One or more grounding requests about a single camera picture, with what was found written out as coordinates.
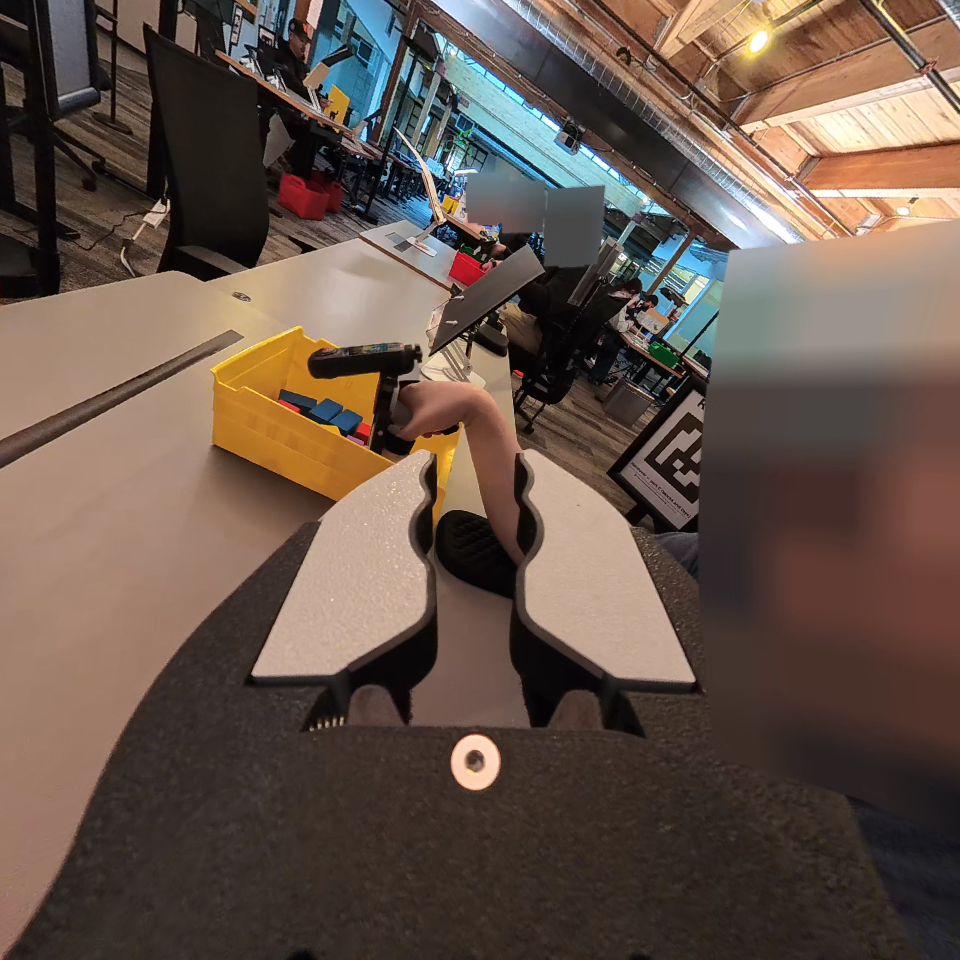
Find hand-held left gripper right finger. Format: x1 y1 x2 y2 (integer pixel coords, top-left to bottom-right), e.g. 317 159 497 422
508 450 699 727

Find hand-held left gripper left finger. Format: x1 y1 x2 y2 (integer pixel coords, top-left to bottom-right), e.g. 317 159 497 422
250 450 441 727

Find yellow plastic bin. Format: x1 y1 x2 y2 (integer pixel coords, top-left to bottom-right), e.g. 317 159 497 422
210 326 461 526

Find person's right forearm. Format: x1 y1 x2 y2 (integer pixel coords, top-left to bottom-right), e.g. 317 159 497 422
457 386 528 564

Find person's right hand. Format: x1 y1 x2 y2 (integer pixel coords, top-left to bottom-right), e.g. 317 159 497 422
393 381 487 444

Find black tilted board stand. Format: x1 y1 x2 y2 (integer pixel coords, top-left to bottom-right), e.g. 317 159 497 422
423 246 546 381

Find framed black white marker sign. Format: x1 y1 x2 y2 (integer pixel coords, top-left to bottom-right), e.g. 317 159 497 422
606 386 708 534

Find grey trash bin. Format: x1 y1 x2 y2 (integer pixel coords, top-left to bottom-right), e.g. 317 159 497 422
602 377 659 429

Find white curved board stand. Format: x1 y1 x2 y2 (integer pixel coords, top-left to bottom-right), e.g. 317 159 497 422
386 127 453 258

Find black mesh office chair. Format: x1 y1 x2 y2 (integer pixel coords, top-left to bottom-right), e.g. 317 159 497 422
513 262 629 438

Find black framed board on stand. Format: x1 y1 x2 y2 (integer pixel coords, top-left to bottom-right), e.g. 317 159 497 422
22 0 106 297

